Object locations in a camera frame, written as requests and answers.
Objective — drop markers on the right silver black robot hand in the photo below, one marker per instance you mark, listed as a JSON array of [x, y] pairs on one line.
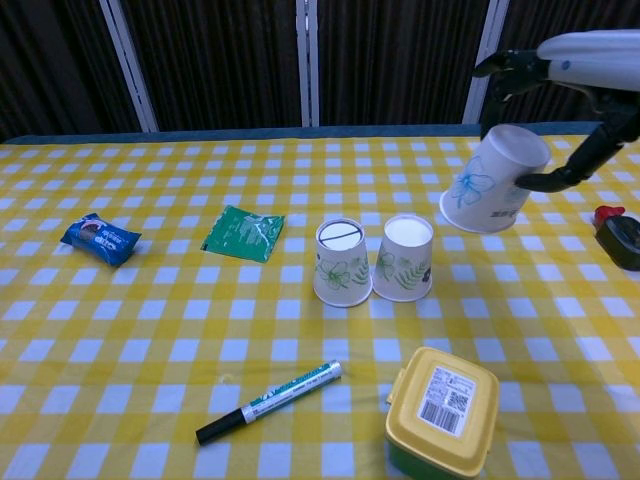
[[595, 60]]

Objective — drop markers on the paper cup with blue flower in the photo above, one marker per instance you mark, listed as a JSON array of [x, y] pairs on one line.
[[485, 190]]

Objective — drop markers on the paper cup with circled base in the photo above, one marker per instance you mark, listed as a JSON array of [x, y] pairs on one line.
[[342, 265]]

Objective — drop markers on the paper cup with green leaves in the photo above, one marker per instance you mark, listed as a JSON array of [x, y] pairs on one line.
[[405, 260]]

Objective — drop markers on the black curtain panel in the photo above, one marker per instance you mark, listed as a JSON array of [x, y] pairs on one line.
[[50, 65], [395, 60], [530, 20], [215, 60]]

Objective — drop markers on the black bottle with red cap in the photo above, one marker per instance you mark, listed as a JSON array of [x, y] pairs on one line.
[[622, 240]]

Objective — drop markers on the blue felt table cover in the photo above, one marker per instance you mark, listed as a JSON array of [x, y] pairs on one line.
[[250, 134]]

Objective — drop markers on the yellow lidded box with label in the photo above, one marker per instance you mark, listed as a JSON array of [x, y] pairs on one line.
[[445, 415]]

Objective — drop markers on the green foil sachet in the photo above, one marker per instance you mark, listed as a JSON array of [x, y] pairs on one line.
[[240, 235]]

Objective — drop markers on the green white marker pen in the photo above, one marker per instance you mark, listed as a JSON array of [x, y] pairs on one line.
[[280, 397]]

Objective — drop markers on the yellow white checkered tablecloth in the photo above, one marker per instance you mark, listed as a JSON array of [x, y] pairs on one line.
[[200, 320]]

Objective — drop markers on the blue cookie packet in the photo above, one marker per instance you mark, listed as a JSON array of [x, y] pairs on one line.
[[100, 240]]

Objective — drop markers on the white partition frame post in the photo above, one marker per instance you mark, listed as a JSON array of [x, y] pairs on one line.
[[307, 60], [492, 30], [127, 60]]

